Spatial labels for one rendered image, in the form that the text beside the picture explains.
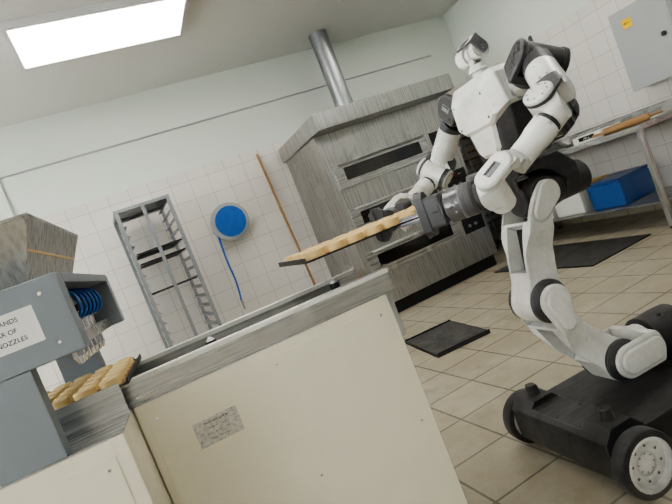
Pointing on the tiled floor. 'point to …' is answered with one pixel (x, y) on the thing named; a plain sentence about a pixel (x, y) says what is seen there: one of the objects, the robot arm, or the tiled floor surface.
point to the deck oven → (384, 190)
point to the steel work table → (645, 158)
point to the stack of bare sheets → (446, 338)
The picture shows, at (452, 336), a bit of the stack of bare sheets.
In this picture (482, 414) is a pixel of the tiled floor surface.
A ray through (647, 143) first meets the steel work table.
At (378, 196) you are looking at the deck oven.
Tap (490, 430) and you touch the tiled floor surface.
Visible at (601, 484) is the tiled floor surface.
